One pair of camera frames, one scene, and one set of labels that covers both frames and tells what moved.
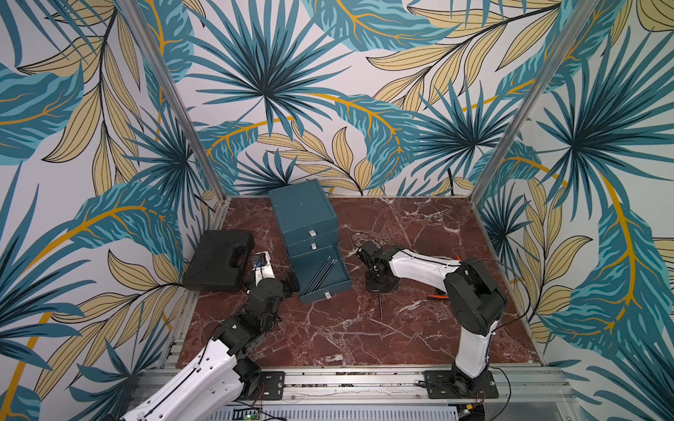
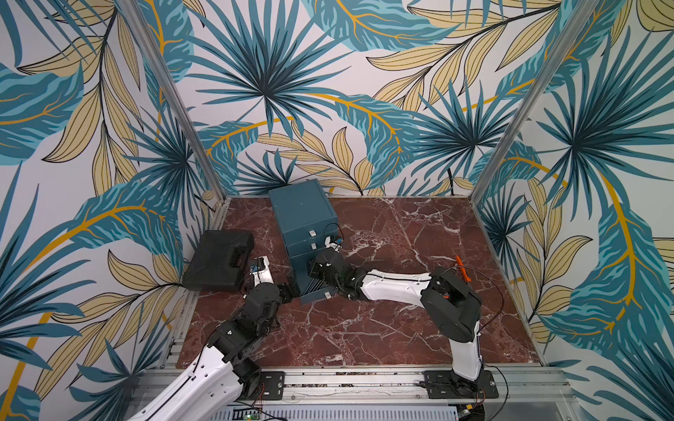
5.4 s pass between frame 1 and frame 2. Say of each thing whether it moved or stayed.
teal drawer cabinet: stayed
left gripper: stayed
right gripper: moved
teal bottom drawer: stayed
